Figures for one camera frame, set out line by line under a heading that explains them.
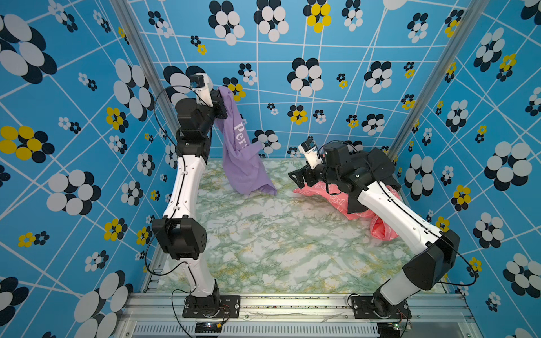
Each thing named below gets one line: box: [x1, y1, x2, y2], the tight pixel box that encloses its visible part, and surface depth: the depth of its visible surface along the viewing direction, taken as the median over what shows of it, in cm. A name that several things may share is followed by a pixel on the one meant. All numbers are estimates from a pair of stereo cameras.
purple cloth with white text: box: [214, 85, 278, 197], surface depth 88 cm
